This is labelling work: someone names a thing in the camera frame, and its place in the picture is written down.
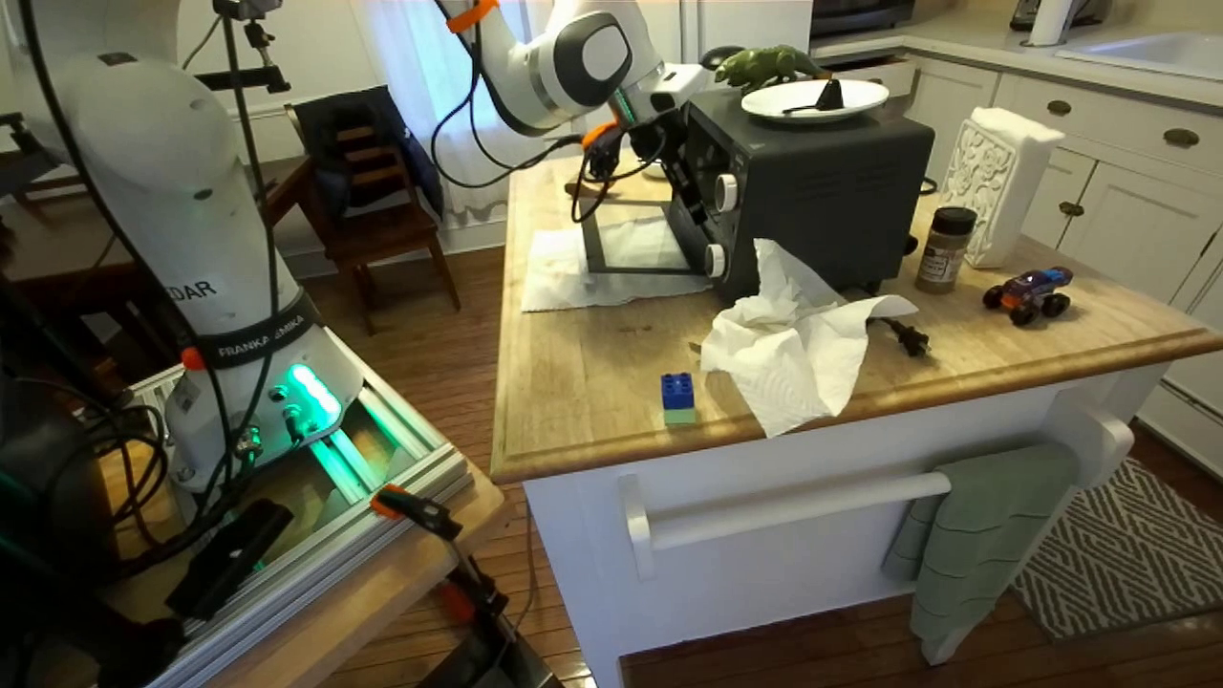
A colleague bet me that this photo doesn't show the orange black clamp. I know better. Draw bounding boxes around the orange black clamp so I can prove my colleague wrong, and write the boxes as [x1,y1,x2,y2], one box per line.
[371,480,565,688]

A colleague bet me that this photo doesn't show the dark wooden chair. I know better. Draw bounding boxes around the dark wooden chair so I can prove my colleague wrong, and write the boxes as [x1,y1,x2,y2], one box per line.
[292,89,460,330]

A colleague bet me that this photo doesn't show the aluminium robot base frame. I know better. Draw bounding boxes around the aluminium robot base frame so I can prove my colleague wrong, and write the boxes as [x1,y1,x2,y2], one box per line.
[145,330,472,688]

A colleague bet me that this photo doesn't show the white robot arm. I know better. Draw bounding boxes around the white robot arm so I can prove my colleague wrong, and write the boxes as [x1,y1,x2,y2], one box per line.
[6,0,706,493]

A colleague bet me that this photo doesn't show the blue red toy truck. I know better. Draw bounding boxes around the blue red toy truck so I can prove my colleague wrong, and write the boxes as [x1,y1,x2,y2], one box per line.
[984,267,1076,326]

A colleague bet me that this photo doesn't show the blue green sponge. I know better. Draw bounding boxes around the blue green sponge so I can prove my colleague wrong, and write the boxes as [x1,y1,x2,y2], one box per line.
[660,376,700,427]

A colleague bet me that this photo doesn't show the white cloth under oven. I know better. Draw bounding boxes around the white cloth under oven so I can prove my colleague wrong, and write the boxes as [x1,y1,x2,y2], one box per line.
[519,228,706,313]

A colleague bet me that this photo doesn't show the white towel bar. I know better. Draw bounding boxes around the white towel bar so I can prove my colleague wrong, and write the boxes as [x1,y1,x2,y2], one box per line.
[625,404,1134,578]

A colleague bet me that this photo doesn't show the green plant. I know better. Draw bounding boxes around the green plant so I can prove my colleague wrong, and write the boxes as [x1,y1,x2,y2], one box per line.
[700,47,822,92]

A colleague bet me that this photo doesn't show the crumpled white paper towel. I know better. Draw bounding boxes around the crumpled white paper towel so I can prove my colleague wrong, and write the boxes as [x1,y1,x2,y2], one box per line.
[700,237,914,436]

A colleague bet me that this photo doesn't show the white kitchen island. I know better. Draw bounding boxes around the white kitchen island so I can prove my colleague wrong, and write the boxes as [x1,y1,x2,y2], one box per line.
[491,162,1223,688]

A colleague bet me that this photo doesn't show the white kitchen cabinets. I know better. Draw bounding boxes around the white kitchen cabinets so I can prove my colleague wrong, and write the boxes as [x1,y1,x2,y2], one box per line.
[813,31,1223,475]

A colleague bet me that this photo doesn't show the black flat device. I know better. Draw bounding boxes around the black flat device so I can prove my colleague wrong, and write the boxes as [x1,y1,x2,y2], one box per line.
[170,502,292,620]

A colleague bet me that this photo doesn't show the white plate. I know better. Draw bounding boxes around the white plate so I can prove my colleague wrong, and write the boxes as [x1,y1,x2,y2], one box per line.
[741,80,890,127]

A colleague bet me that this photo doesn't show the black toaster oven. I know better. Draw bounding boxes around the black toaster oven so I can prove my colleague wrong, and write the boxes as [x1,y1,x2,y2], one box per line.
[672,92,932,302]

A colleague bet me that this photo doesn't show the glass oven door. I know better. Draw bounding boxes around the glass oven door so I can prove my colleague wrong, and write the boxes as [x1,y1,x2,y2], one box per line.
[578,203,696,276]

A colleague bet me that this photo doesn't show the patterned floor rug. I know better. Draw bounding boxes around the patterned floor rug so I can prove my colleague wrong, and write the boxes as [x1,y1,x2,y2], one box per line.
[1012,459,1223,640]

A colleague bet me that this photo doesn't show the green hanging towel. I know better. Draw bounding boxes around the green hanging towel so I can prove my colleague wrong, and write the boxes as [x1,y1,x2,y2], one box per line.
[885,443,1080,664]

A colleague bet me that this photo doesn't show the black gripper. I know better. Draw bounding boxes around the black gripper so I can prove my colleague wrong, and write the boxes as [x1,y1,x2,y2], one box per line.
[581,60,710,183]

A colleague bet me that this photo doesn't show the dark utensil on plate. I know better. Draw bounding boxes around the dark utensil on plate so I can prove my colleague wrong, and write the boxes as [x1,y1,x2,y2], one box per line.
[784,75,844,116]

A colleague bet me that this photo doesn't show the spice jar black lid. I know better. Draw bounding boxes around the spice jar black lid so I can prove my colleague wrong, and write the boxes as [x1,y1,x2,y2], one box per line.
[919,208,978,289]

